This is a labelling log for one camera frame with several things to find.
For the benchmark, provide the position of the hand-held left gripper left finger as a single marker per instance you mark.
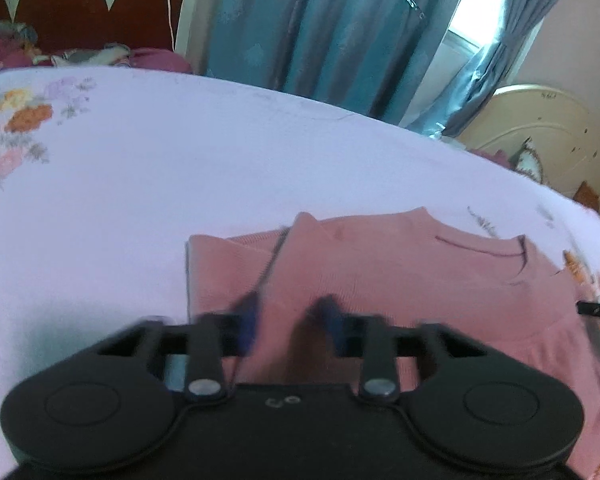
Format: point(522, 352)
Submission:
point(246, 322)

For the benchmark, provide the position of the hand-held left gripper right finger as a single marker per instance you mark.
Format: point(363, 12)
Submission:
point(334, 322)

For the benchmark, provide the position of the pink sweater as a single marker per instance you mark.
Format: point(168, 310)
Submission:
point(405, 270)

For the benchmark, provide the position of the pile of pink clothes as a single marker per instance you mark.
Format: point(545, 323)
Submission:
point(80, 55)

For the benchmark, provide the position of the orange patterned pillow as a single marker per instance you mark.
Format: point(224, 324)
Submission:
point(587, 196)

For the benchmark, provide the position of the lace trimmed pillow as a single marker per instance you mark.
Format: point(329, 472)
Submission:
point(529, 160)

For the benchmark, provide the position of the floral bed sheet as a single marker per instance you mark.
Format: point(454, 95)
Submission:
point(155, 170)

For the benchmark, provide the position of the cream headboard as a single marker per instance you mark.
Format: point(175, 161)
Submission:
point(555, 120)

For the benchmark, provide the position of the tied teal curtain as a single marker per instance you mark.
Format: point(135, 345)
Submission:
point(500, 60)

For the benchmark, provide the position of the wide teal curtain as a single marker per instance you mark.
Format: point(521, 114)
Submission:
point(330, 35)

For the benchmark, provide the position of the bright window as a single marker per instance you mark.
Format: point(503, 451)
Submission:
point(472, 10)

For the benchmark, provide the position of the metal curtain clip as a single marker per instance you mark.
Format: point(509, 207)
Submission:
point(411, 1)

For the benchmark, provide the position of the red headboard with white frame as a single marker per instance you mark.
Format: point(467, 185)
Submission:
point(65, 10)

